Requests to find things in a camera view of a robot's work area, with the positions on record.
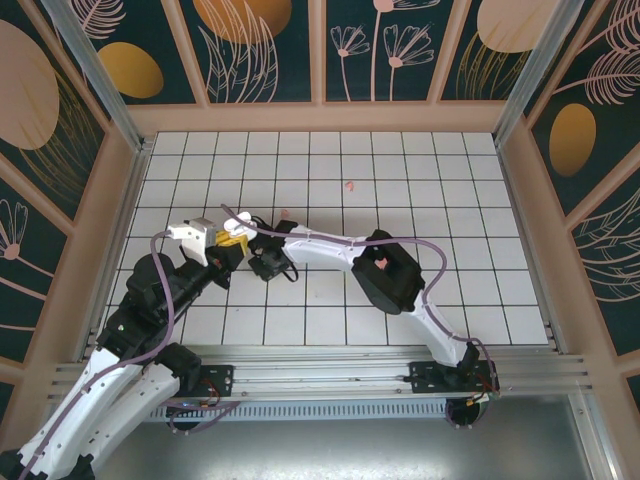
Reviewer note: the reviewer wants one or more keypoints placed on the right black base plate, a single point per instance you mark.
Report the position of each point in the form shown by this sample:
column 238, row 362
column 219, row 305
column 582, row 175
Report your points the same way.
column 422, row 377

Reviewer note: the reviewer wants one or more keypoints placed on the grey metal sheet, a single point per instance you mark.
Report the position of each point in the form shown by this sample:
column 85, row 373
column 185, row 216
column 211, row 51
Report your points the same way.
column 320, row 450

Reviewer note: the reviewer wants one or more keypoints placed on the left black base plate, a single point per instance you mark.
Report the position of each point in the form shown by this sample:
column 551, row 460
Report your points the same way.
column 220, row 380

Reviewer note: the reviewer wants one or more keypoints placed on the aluminium side rail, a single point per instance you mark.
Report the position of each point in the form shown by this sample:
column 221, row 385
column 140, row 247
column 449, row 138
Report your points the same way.
column 116, row 250
column 531, row 250

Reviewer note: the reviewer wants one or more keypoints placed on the right aluminium side rail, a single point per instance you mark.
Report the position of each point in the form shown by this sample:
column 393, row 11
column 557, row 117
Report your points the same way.
column 531, row 250

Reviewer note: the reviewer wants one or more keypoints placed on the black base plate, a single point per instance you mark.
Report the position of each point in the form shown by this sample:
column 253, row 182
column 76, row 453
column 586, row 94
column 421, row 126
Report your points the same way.
column 422, row 377
column 220, row 380

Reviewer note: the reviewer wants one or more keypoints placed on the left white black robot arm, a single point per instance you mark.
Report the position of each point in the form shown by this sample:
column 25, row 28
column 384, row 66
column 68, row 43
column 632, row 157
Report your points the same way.
column 95, row 380

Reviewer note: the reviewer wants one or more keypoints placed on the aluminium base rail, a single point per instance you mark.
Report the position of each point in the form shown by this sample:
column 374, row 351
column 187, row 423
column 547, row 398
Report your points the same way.
column 320, row 372

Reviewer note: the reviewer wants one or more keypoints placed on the left aluminium corner post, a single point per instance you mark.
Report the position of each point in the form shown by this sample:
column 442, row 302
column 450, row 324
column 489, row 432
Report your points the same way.
column 111, row 95

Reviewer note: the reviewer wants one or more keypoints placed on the right aluminium corner post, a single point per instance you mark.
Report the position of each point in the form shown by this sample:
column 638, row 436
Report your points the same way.
column 538, row 75

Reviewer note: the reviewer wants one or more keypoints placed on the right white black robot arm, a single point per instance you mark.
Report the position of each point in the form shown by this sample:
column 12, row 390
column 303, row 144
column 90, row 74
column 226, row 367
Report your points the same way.
column 320, row 250

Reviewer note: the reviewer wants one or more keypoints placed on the aluminium corner post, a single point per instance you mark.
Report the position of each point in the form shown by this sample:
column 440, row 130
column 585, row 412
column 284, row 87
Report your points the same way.
column 538, row 75
column 111, row 95

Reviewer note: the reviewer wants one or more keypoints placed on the left aluminium side rail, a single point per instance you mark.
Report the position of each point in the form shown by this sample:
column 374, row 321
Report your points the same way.
column 116, row 250

